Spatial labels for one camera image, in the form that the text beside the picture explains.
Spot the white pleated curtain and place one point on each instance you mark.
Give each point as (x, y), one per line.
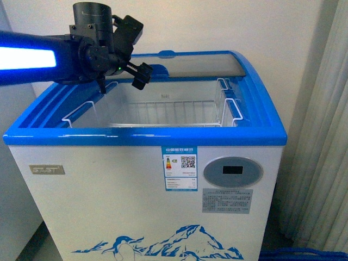
(312, 184)

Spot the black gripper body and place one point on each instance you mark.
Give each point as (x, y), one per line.
(98, 59)

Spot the energy label sticker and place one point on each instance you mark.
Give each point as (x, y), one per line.
(180, 168)

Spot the white wire freezer basket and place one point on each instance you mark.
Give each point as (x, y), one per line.
(160, 104)

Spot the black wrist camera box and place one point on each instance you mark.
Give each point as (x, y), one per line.
(128, 32)

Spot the grey oval control panel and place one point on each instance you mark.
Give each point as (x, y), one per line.
(233, 172)

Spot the silver brand badge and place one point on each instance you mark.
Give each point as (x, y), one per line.
(44, 169)

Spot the grey text sticker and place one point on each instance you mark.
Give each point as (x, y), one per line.
(226, 201)

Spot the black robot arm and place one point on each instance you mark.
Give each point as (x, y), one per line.
(98, 45)

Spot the blue glass freezer lid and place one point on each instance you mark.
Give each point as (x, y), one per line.
(170, 64)

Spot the white blue chest freezer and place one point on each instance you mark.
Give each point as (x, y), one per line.
(111, 203)

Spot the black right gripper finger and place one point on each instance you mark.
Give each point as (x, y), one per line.
(102, 85)

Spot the blue plastic crate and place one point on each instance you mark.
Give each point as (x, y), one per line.
(301, 254)

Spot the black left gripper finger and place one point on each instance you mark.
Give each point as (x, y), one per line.
(142, 76)

